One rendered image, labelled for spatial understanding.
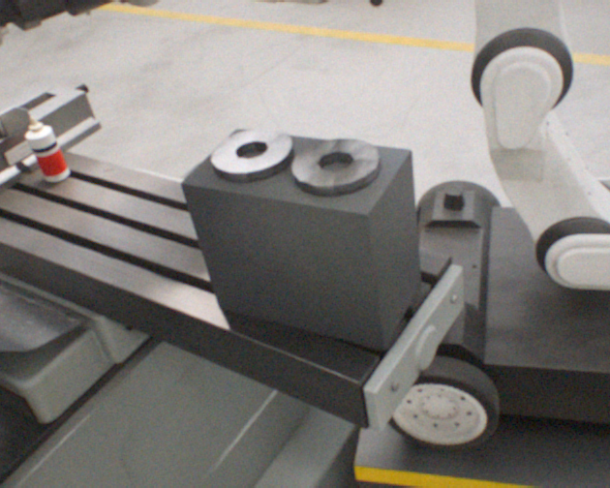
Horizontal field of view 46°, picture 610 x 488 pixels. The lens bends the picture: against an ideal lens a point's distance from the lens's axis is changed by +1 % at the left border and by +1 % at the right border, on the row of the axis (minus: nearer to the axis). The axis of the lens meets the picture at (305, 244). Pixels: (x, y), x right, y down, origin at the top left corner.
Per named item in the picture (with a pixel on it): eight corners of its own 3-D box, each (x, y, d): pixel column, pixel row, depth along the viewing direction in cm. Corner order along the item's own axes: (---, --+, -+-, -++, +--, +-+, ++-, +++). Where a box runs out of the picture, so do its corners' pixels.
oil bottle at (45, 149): (59, 167, 122) (33, 108, 116) (75, 171, 120) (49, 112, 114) (40, 179, 120) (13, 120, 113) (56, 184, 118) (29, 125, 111)
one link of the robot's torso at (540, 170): (625, 219, 137) (559, -17, 113) (638, 291, 122) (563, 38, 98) (539, 237, 143) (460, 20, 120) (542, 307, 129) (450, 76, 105)
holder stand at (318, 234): (265, 249, 96) (233, 116, 84) (422, 282, 86) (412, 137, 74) (218, 309, 88) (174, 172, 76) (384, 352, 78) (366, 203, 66)
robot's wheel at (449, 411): (499, 433, 131) (499, 357, 119) (499, 457, 128) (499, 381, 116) (388, 422, 137) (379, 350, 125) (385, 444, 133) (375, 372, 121)
